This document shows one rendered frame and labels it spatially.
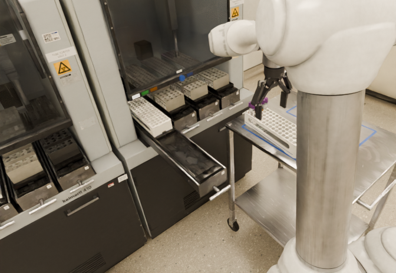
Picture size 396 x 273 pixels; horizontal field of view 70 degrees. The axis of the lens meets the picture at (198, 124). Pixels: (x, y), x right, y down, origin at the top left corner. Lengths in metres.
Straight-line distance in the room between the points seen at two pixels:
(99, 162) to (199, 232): 0.84
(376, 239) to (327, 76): 0.47
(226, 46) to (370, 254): 0.67
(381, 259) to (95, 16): 1.11
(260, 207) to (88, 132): 0.98
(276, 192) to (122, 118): 0.96
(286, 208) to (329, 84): 1.28
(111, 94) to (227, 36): 0.58
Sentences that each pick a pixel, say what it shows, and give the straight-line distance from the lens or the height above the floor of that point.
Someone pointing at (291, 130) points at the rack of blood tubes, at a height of 0.88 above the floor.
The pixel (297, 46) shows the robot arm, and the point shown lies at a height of 1.44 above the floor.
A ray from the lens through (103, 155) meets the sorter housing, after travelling 1.38.
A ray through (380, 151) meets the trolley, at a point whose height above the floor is 0.82.
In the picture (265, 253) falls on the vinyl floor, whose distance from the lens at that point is 1.82.
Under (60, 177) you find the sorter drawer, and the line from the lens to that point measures 1.27.
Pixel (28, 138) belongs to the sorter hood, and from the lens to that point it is 1.22.
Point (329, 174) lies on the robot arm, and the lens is 0.52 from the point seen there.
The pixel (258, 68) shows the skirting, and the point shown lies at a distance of 3.62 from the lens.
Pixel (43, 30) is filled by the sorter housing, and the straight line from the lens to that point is 1.12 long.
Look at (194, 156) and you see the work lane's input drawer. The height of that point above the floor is 0.80.
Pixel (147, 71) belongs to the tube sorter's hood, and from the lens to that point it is 1.28.
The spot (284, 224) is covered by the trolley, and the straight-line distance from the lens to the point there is 1.60.
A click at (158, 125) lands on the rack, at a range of 1.26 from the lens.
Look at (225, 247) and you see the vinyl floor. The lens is 1.83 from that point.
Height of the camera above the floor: 1.58
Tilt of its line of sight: 36 degrees down
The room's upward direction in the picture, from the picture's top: 6 degrees counter-clockwise
